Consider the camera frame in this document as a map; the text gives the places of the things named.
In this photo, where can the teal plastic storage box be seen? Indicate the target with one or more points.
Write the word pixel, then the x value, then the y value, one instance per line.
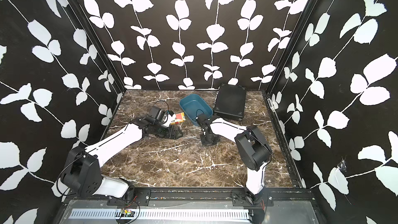
pixel 193 105

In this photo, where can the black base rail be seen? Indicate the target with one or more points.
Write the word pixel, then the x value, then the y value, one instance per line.
pixel 237 196

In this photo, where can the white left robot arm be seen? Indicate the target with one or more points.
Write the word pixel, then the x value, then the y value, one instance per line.
pixel 82 171

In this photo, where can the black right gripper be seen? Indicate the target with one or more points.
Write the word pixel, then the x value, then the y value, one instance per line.
pixel 216 140

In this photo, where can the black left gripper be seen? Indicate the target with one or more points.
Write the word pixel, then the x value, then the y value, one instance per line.
pixel 170 135

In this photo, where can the pile of steel nails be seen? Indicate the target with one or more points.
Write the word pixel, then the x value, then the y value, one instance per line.
pixel 195 146

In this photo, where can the yellow playing card box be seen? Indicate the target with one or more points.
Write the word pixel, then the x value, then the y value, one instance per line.
pixel 180 118

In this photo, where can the white perforated strip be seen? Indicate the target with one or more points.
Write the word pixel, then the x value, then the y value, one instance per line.
pixel 235 215

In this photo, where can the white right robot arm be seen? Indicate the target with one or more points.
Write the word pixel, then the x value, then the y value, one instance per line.
pixel 254 150

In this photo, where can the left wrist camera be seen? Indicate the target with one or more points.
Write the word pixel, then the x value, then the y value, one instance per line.
pixel 161 117

